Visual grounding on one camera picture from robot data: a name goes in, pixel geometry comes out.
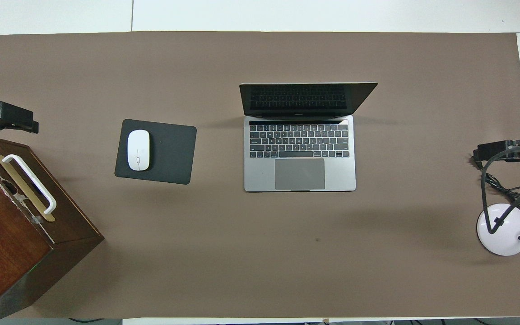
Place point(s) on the silver laptop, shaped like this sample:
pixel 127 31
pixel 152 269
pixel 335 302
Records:
pixel 300 174

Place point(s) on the white desk lamp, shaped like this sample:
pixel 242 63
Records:
pixel 508 234

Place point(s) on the white computer mouse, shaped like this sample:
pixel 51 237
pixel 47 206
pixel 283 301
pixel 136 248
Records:
pixel 138 150

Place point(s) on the dark brown wooden box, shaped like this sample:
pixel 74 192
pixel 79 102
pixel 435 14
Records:
pixel 2 253

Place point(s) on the black mouse pad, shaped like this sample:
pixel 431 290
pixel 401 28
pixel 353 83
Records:
pixel 169 153

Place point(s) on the brown table mat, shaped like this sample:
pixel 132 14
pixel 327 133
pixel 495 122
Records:
pixel 260 67

